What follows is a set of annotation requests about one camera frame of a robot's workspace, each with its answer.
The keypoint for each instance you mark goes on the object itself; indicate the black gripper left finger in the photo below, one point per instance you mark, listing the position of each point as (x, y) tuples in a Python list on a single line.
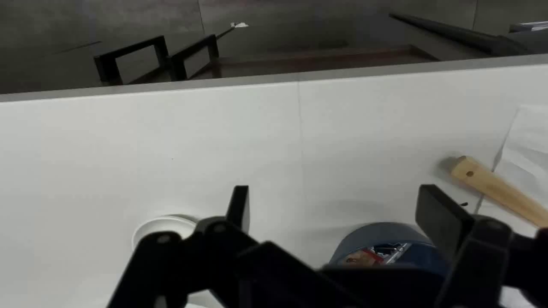
[(171, 268)]

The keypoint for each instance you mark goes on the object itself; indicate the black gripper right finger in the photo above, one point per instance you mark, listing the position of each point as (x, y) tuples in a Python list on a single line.
[(476, 258)]

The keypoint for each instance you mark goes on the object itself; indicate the small white dish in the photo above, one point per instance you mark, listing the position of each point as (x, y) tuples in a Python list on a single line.
[(156, 223)]

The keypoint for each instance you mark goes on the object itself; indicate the dark blue bowl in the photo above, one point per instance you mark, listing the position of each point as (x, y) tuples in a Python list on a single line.
[(382, 237)]

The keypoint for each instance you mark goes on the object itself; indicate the red brown sachet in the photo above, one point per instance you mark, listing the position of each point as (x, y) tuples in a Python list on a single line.
[(378, 256)]

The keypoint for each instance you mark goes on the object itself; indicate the wooden spoon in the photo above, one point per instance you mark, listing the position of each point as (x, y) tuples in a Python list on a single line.
[(502, 191)]

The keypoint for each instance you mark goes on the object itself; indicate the small white floor scrap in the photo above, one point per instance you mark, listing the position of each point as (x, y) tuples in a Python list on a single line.
[(240, 25)]

